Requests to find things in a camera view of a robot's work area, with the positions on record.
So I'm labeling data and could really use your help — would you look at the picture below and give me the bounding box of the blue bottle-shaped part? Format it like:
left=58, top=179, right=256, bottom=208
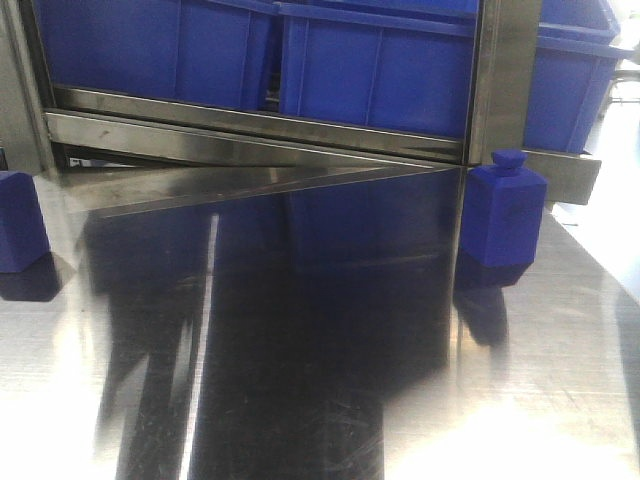
left=460, top=149, right=548, bottom=267
left=1, top=171, right=50, bottom=273

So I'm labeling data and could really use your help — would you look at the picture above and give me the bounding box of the blue plastic bin middle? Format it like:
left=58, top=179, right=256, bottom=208
left=278, top=3, right=475, bottom=138

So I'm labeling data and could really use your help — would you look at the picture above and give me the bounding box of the blue plastic bin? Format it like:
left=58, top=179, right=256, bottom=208
left=524, top=1, right=631, bottom=154
left=278, top=3, right=475, bottom=138
left=35, top=1, right=278, bottom=110

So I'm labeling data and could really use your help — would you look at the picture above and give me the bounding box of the blue plastic bin left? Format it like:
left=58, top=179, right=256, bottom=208
left=35, top=1, right=278, bottom=110

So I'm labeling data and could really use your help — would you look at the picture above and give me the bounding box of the blue plastic bin right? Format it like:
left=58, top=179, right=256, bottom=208
left=524, top=1, right=631, bottom=154

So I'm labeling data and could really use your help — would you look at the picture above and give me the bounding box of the stainless steel shelf frame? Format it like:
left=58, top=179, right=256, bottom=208
left=1, top=1, right=600, bottom=203

